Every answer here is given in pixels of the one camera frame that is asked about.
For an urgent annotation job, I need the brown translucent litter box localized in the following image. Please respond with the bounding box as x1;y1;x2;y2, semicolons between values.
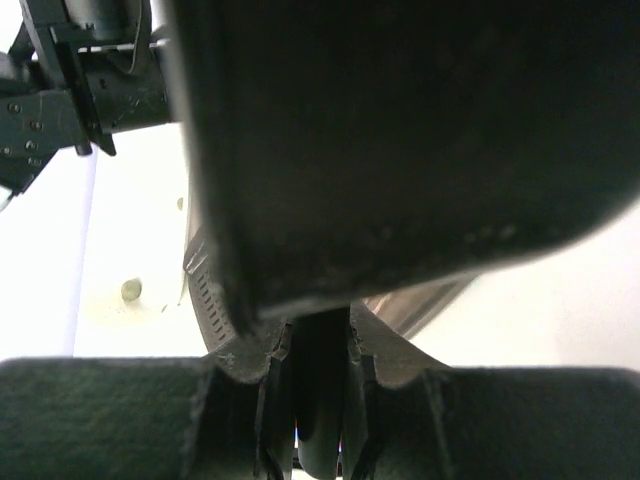
183;228;475;352

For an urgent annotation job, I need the white plastic tray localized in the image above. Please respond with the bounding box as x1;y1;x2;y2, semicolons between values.
74;124;206;357

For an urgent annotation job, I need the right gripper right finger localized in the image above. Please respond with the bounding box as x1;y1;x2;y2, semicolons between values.
347;304;640;480

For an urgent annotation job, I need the black slotted litter scoop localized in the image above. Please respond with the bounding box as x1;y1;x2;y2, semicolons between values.
164;0;640;480

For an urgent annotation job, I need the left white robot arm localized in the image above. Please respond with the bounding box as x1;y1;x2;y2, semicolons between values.
1;1;172;204

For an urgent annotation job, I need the grey litter clump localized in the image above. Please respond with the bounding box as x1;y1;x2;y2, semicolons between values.
120;278;142;303

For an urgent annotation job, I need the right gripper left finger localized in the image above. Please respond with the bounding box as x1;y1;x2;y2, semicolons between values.
1;325;294;479

